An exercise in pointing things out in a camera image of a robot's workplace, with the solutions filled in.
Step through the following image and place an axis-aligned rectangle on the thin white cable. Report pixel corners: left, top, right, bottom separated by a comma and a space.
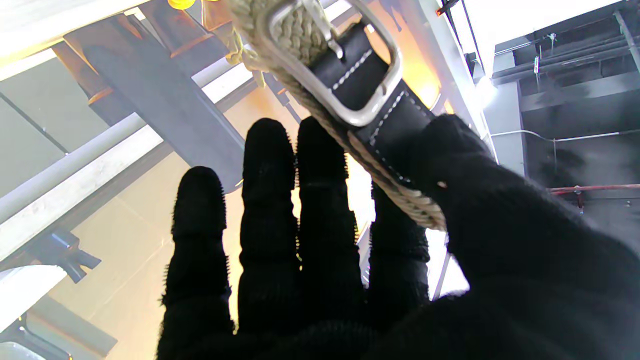
490, 129, 640, 173

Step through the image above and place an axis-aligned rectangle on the beige woven belt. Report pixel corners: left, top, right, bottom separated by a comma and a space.
227, 0, 448, 232

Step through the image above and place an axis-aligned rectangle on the dark blue rounded container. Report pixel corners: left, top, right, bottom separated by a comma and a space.
82, 42, 247, 195

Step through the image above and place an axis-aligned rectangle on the small black holder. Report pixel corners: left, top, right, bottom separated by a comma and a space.
35, 229, 102, 284

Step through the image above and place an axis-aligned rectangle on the black metal rod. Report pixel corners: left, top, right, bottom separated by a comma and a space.
437, 0, 483, 56

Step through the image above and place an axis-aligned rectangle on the black kitchen faucet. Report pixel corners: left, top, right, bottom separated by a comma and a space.
262, 72, 303, 125

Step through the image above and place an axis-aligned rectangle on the red horizontal bar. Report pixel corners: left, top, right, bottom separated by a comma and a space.
549, 184, 640, 208

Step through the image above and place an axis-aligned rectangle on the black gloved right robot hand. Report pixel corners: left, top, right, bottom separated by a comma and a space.
157, 115, 640, 360

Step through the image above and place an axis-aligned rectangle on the white ceramic bowl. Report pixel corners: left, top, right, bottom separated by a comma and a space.
0, 265, 68, 333

